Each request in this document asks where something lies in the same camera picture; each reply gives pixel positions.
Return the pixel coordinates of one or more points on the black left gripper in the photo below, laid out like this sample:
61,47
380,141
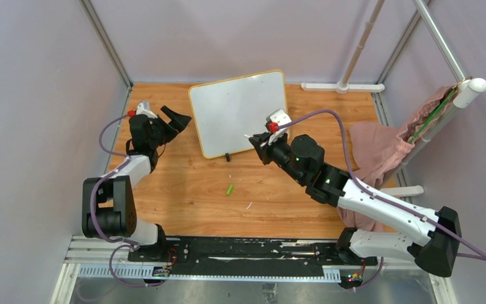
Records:
177,124

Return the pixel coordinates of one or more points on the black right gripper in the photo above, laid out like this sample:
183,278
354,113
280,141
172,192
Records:
261,142

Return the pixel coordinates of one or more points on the yellow framed whiteboard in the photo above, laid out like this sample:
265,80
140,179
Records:
226,111

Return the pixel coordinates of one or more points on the green marker cap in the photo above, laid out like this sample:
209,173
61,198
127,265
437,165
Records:
230,190

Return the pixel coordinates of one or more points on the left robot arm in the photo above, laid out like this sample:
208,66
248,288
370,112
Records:
108,205

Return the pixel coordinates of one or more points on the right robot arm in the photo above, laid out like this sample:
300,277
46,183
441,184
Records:
421,235

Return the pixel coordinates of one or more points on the white clothes rack base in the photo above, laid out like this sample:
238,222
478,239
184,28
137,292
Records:
343,88

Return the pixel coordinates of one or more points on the pink cloth shorts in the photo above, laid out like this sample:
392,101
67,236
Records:
377,150

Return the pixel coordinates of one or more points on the silver clothes rack pole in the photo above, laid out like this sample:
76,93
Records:
362,42

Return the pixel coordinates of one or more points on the white rack side foot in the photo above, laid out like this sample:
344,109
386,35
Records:
403,192

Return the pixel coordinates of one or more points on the green clothes hanger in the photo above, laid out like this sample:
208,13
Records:
428,113

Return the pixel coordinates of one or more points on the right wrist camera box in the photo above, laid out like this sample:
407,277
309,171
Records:
273,125

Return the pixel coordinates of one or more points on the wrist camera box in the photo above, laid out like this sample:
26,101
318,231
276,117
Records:
273,125
143,108

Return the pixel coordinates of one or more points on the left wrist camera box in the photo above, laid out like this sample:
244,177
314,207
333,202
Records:
143,108

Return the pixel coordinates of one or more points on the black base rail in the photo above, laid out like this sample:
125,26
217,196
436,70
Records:
247,256

